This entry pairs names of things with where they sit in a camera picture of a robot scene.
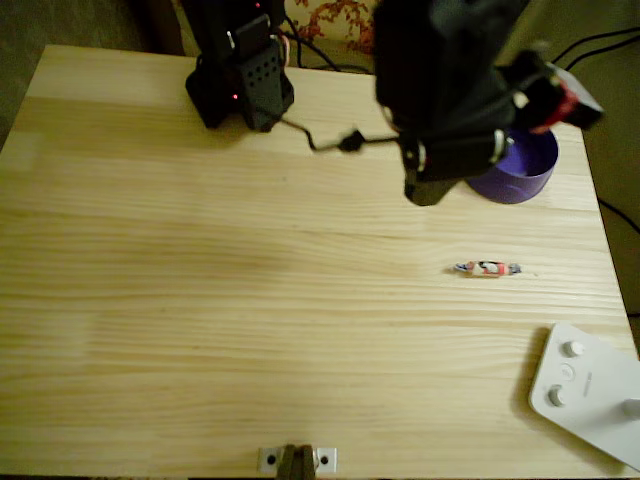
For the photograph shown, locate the red white blue candy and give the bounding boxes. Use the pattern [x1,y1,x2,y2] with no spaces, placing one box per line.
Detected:
[452,259,524,279]

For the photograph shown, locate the floral upholstered bench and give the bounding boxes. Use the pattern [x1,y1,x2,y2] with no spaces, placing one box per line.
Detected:
[292,0,376,54]

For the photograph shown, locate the silver metal bracket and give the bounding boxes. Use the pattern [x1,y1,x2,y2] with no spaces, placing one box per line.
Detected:
[257,446,339,474]

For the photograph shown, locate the black usb cable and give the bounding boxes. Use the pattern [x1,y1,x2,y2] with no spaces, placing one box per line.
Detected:
[294,34,374,74]

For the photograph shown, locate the purple plastic bowl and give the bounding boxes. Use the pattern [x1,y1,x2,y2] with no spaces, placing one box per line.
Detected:
[464,124,560,205]

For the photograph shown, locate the black power cable with plug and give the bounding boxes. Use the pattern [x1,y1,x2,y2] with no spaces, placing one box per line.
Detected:
[282,14,304,69]

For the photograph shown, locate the black camera post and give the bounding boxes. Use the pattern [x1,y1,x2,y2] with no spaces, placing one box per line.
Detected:
[278,443,319,480]

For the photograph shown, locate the black floor cable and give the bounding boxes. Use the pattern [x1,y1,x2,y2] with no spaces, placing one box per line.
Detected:
[564,40,640,72]
[597,198,640,236]
[552,27,640,65]

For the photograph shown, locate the white lamp base with knobs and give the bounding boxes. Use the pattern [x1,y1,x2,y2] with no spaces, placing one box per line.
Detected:
[528,322,640,471]

